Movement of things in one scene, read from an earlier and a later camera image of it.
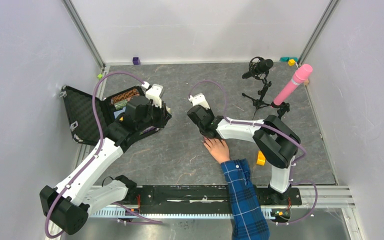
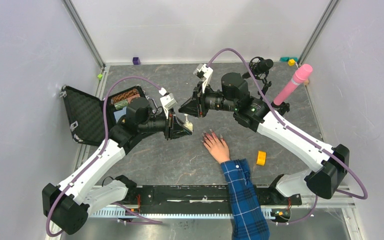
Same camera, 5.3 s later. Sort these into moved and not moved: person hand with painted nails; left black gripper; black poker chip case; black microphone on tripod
Moved: left black gripper
Not moved: black microphone on tripod; person hand with painted nails; black poker chip case
